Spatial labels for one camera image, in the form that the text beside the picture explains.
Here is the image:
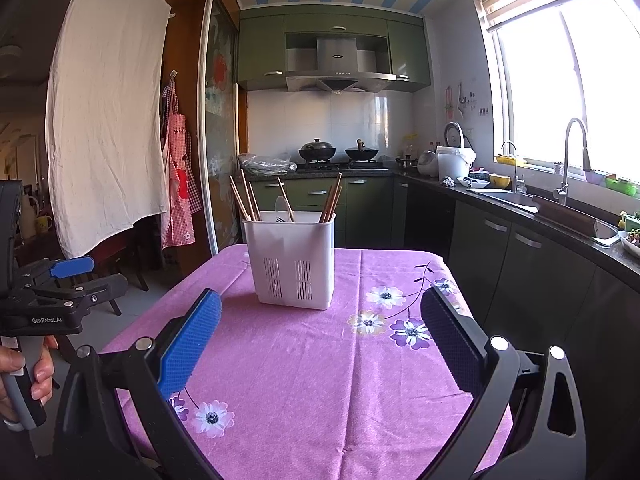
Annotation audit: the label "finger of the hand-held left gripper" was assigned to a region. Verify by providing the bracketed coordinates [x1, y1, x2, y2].
[15, 256, 96, 289]
[30, 274, 130, 319]

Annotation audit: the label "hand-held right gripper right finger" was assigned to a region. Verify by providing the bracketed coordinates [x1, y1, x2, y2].
[420, 285, 587, 480]

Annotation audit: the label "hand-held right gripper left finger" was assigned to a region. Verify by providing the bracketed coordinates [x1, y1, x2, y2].
[52, 287, 223, 480]

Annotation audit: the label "white plastic utensil holder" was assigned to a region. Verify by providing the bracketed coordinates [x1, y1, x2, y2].
[242, 211, 336, 311]

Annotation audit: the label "bunch of wooden chopsticks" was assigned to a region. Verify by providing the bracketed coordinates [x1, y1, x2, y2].
[229, 169, 346, 224]

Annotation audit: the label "person's left hand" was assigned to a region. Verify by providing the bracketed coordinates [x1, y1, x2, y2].
[0, 335, 59, 424]

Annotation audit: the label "dark wooden chair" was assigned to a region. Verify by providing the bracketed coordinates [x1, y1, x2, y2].
[90, 220, 151, 317]

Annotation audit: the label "thermos jug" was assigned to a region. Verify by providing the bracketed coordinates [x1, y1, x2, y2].
[20, 195, 39, 239]

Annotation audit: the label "purple floral tablecloth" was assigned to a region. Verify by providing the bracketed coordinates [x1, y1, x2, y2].
[100, 245, 516, 480]

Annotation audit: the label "dark base cabinets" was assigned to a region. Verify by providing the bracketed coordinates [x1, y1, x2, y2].
[392, 175, 640, 480]

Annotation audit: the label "red checked apron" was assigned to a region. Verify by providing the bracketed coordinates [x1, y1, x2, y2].
[162, 72, 203, 248]

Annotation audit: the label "dark kitchen countertop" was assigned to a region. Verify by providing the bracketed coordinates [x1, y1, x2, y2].
[240, 162, 640, 281]

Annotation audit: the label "steel sink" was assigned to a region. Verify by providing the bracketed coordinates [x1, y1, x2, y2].
[467, 187, 539, 209]

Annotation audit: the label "green base cabinets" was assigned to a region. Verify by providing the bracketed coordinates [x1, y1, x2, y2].
[245, 175, 401, 251]

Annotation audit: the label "white hanging sheet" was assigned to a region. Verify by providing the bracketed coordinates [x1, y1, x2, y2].
[44, 0, 173, 261]

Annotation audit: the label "wooden cutting board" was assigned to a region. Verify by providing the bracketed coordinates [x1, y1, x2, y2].
[532, 195, 599, 237]

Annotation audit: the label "short steel tap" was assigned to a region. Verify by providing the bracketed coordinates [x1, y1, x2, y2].
[500, 141, 524, 193]

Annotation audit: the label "small white cooker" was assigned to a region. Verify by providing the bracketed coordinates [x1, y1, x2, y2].
[417, 150, 441, 177]

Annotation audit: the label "large white rice cooker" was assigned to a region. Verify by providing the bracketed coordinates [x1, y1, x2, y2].
[436, 121, 476, 181]

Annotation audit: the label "blue red striped apron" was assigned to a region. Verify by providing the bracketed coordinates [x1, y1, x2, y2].
[160, 87, 174, 161]

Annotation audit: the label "clear plastic bag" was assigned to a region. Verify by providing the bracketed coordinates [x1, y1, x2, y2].
[237, 152, 298, 176]

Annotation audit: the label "oil bottle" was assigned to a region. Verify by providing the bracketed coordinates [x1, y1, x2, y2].
[400, 132, 421, 171]

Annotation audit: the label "gas stove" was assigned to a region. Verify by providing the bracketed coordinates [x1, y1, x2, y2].
[295, 159, 391, 172]

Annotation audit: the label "plate of food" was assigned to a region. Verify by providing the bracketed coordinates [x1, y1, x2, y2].
[619, 210, 640, 259]

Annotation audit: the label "black open wok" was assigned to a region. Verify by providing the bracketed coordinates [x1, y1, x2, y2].
[344, 139, 380, 162]

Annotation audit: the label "frosted glass sliding door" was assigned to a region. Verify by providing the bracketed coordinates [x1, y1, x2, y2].
[197, 0, 248, 256]

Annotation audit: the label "tall steel faucet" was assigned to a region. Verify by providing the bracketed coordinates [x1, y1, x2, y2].
[552, 117, 593, 206]

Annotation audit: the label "black wok with lid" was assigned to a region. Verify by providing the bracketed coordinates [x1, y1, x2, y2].
[298, 138, 337, 163]

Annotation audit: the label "green bowl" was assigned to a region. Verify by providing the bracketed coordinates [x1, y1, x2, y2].
[605, 175, 639, 197]

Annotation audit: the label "window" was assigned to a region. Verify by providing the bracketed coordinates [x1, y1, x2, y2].
[472, 0, 640, 186]

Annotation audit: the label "steel range hood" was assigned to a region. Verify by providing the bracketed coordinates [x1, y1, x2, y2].
[285, 35, 397, 94]

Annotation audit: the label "window roller blind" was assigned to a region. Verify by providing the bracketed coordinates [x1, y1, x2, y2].
[472, 0, 607, 34]

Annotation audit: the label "green wall cabinets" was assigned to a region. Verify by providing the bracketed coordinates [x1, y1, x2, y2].
[237, 5, 432, 94]

